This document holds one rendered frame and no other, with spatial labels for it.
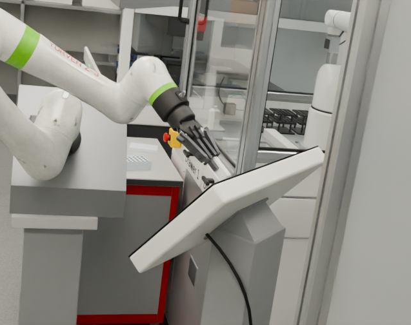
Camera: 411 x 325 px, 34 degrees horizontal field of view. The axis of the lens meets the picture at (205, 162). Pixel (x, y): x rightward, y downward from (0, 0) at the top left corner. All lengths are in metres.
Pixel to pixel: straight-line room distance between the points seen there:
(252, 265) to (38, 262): 0.99
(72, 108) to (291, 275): 0.91
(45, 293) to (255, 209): 1.03
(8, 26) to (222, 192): 0.78
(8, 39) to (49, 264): 0.87
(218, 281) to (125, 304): 1.34
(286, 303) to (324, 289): 1.28
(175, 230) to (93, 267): 1.43
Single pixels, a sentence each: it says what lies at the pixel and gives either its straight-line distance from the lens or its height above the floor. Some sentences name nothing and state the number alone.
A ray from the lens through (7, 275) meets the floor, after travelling 3.58.
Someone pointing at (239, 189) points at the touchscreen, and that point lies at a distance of 1.44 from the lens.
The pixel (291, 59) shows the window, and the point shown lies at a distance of 2.08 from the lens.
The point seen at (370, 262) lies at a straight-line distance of 1.11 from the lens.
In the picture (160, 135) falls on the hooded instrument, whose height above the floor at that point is 0.75.
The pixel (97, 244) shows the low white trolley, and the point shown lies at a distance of 2.84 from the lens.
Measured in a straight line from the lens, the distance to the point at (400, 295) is 1.17.
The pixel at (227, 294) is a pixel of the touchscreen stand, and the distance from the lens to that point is 1.67.
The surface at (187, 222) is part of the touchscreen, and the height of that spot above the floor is 1.10.
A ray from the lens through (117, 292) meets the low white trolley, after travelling 2.95.
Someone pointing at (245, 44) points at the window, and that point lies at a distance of 2.23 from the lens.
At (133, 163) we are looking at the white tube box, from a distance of 2.82.
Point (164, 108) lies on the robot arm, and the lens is 1.87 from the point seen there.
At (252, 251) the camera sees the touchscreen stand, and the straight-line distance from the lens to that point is 1.59.
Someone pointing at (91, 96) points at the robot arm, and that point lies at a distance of 1.94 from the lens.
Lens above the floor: 1.64
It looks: 17 degrees down
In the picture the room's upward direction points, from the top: 8 degrees clockwise
